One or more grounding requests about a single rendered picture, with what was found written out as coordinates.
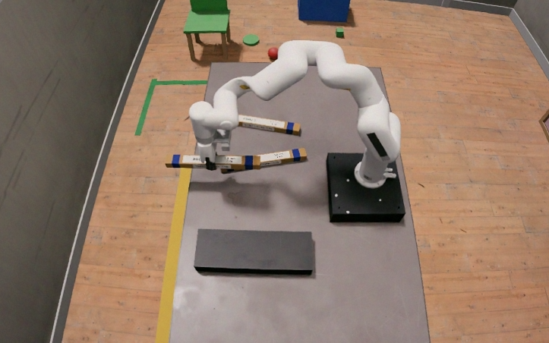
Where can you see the tan box with blue bands and white labels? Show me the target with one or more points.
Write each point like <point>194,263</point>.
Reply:
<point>293,155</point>

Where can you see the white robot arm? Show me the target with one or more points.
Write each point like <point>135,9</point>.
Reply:
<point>290,67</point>

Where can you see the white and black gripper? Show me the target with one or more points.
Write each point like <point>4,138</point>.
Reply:
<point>207,152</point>

